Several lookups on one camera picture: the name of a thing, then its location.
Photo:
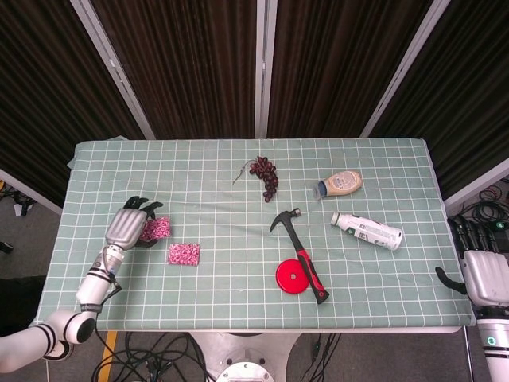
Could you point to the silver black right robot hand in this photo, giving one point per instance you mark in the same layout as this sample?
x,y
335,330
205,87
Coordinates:
x,y
485,274

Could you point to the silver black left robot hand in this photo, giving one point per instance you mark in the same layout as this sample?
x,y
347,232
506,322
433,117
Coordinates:
x,y
125,228

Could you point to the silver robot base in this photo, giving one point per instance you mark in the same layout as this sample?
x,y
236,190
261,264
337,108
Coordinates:
x,y
242,358

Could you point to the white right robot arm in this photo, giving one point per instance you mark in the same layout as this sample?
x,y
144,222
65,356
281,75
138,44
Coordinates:
x,y
495,346

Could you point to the yellow floor tape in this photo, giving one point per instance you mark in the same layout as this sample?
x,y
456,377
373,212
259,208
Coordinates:
x,y
110,346

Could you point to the white green milk bottle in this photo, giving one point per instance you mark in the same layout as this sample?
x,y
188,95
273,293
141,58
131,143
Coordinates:
x,y
374,232

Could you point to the green checked tablecloth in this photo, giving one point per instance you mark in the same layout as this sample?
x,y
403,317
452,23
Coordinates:
x,y
238,302

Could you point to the dark corrugated partition panel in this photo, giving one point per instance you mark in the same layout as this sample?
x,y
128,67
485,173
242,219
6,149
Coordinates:
x,y
187,71
47,99
338,71
473,99

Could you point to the dark red grape bunch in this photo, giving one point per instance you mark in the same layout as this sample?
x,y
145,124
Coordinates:
x,y
270,183

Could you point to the red plastic disc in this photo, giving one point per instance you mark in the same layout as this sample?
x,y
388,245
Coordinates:
x,y
286,278

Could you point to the beige sauce squeeze bottle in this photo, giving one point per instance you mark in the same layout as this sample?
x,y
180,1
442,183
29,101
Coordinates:
x,y
344,181

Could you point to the black red claw hammer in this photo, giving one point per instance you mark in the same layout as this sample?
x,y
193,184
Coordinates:
x,y
304,254

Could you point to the white table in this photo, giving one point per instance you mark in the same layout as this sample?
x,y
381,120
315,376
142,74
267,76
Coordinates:
x,y
278,330

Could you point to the white side partition rail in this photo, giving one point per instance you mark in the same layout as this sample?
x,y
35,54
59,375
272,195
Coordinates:
x,y
477,185
32,192

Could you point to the white partition frame post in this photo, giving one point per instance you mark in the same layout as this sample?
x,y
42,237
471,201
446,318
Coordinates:
x,y
115,69
405,67
264,67

